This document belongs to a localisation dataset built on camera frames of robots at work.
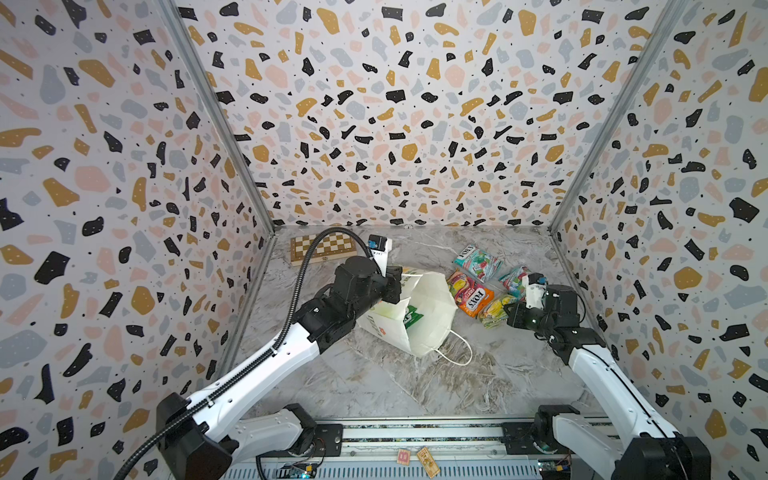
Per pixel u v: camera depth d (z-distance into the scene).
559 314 0.64
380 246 0.60
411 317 0.90
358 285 0.51
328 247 1.12
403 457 0.71
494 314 0.87
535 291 0.76
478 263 1.07
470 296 0.99
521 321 0.75
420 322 0.88
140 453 0.34
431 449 0.73
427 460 0.70
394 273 0.62
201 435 0.37
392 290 0.63
